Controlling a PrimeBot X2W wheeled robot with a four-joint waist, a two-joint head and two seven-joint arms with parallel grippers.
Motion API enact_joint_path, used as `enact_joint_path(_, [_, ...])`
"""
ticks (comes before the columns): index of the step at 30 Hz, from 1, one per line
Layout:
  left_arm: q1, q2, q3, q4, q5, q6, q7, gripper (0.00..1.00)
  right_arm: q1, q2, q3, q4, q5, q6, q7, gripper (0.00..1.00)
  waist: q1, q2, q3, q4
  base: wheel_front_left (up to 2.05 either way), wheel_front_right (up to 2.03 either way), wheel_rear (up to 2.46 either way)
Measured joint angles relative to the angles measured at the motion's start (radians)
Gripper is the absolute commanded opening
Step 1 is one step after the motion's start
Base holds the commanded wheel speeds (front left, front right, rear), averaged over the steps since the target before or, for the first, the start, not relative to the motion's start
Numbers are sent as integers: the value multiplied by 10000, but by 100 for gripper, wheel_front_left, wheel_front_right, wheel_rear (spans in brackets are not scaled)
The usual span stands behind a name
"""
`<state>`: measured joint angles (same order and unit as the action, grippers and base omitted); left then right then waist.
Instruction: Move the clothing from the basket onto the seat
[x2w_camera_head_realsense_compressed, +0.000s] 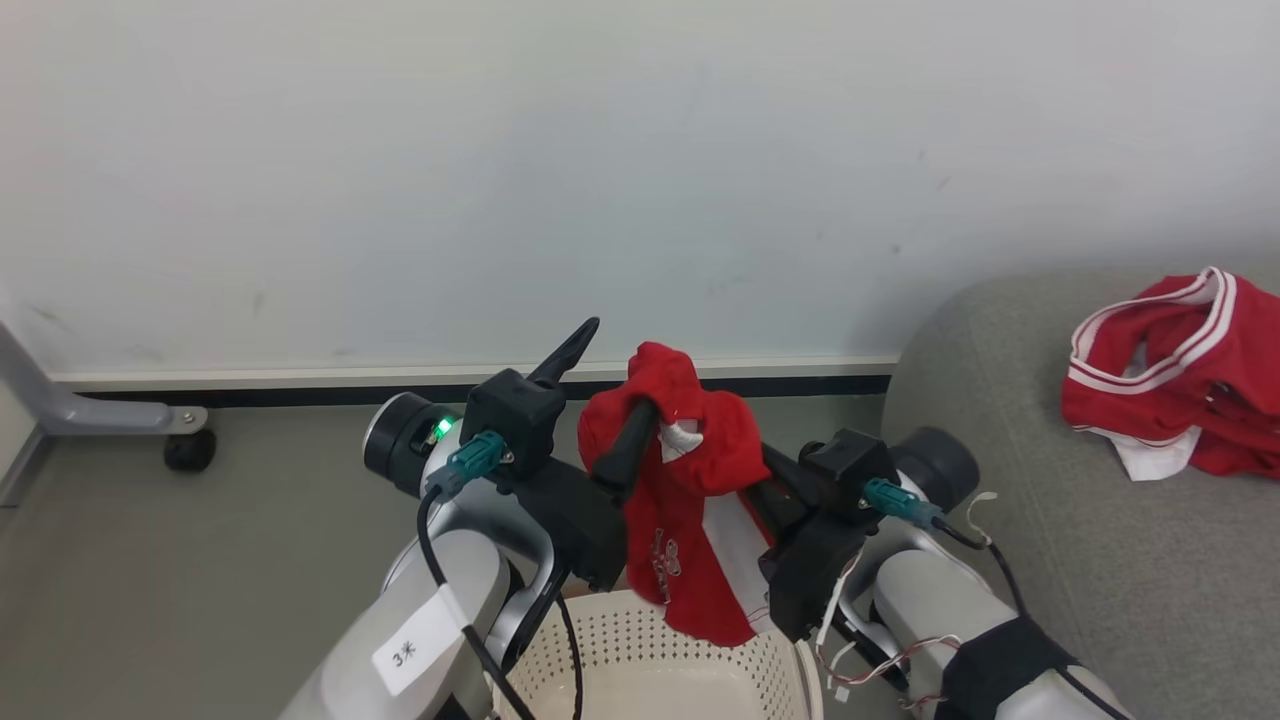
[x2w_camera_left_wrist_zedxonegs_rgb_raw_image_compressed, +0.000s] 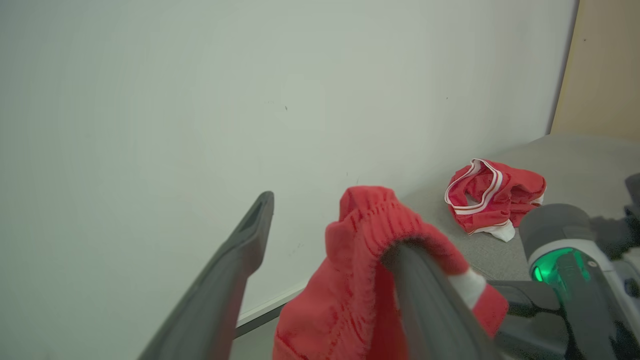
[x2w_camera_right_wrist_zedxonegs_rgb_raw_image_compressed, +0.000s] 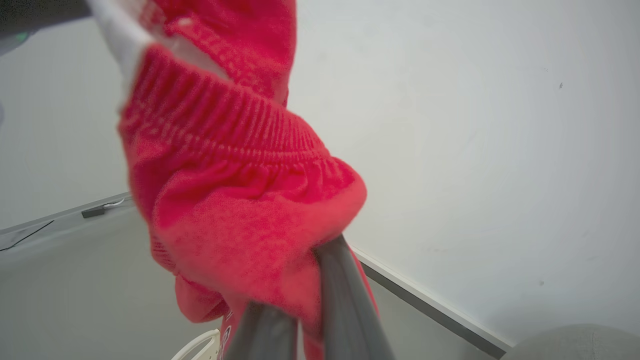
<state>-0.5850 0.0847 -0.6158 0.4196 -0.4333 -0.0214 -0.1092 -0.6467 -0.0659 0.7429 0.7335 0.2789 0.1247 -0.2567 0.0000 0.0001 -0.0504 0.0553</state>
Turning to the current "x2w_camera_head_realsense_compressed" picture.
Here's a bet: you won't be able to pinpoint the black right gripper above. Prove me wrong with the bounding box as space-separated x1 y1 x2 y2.
758 445 867 644

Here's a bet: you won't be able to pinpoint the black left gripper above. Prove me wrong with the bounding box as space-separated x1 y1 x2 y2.
497 317 660 594

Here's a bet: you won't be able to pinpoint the red shorts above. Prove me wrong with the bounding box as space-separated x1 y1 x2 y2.
577 342 776 648

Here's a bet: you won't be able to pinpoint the red basketball jersey white trim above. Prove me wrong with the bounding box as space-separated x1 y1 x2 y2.
1060 266 1280 482

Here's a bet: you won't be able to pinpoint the grey fabric sofa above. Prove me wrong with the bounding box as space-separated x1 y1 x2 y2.
880 268 1280 720

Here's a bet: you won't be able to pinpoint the cream perforated laundry basket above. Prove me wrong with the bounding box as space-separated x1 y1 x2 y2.
490 588 826 720

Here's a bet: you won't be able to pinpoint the white and black baseboard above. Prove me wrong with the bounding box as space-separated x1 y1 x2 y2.
45 352 901 408

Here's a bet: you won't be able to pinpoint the white paper label sticker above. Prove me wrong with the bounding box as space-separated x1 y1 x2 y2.
372 585 467 698

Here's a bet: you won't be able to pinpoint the black caster wheel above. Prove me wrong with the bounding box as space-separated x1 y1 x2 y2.
164 428 217 474

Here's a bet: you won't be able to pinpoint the grey metal stand leg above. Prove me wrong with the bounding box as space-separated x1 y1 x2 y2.
0 320 209 438

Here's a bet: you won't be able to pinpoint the teal right cable connector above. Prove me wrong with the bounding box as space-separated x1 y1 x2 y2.
862 477 946 531

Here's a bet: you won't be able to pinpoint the teal cable connector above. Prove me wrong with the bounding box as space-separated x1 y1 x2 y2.
862 477 946 531
425 430 507 501

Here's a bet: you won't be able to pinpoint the teal left cable connector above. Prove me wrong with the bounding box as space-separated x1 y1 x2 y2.
425 430 507 501

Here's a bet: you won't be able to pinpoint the red and white wire bundle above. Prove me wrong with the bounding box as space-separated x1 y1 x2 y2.
815 555 963 713

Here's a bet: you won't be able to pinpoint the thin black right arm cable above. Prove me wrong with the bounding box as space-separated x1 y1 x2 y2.
930 518 1031 617

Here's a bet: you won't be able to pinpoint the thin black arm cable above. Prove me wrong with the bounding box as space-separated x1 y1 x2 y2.
417 485 536 720
930 518 1031 617
553 588 586 720

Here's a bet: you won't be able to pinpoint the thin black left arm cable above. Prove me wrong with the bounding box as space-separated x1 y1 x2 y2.
417 485 536 720
553 588 586 720

